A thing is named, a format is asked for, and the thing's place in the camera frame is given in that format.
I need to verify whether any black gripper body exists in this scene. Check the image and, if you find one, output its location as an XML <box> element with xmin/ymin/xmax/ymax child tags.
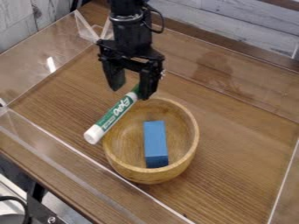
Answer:
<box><xmin>98</xmin><ymin>18</ymin><xmax>165</xmax><ymax>73</ymax></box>

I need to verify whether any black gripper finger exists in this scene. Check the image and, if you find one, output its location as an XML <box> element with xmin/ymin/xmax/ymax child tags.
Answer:
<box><xmin>102</xmin><ymin>58</ymin><xmax>127</xmax><ymax>91</ymax></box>
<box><xmin>139</xmin><ymin>67</ymin><xmax>162</xmax><ymax>100</ymax></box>

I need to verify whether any green Expo marker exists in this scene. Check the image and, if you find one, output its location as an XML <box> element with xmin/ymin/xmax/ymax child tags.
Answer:
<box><xmin>83</xmin><ymin>85</ymin><xmax>139</xmax><ymax>144</ymax></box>

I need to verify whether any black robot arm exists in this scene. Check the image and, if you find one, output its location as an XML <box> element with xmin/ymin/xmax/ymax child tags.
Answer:
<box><xmin>98</xmin><ymin>0</ymin><xmax>165</xmax><ymax>100</ymax></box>

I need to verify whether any brown wooden bowl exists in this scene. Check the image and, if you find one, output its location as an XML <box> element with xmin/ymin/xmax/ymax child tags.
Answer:
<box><xmin>103</xmin><ymin>98</ymin><xmax>201</xmax><ymax>185</ymax></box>

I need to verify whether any blue rectangular block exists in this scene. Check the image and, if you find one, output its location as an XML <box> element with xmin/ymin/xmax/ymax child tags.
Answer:
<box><xmin>145</xmin><ymin>121</ymin><xmax>169</xmax><ymax>168</ymax></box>

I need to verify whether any black metal stand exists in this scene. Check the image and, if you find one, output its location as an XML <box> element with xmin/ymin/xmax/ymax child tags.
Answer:
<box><xmin>26</xmin><ymin>181</ymin><xmax>85</xmax><ymax>224</ymax></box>

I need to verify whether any clear acrylic corner bracket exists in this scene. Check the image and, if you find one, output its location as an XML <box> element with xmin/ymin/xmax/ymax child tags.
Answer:
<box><xmin>74</xmin><ymin>10</ymin><xmax>115</xmax><ymax>44</ymax></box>

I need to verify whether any black cable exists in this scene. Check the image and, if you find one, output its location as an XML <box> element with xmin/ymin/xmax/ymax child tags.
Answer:
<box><xmin>0</xmin><ymin>194</ymin><xmax>31</xmax><ymax>224</ymax></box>

